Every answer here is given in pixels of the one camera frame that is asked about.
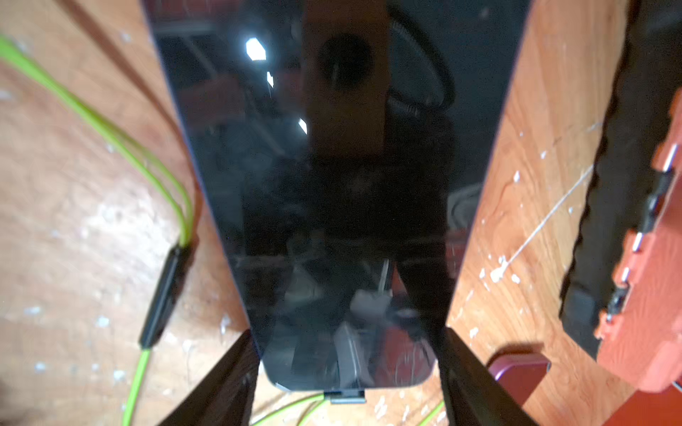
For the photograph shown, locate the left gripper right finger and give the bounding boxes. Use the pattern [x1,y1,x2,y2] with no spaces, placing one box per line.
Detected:
[440,327,536,425]

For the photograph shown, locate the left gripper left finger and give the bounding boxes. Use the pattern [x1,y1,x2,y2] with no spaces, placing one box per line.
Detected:
[161,329,260,426]

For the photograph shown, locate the yellow earphones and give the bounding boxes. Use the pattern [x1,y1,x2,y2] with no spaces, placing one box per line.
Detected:
[418,400,445,426]
[0,34,369,426]

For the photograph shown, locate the black phone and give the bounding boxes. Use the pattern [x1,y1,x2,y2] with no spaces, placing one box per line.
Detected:
[488,353,552,406]
[142,1,531,392]

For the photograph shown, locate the orange tool case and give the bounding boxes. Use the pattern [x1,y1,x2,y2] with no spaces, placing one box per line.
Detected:
[559,1,681,393]

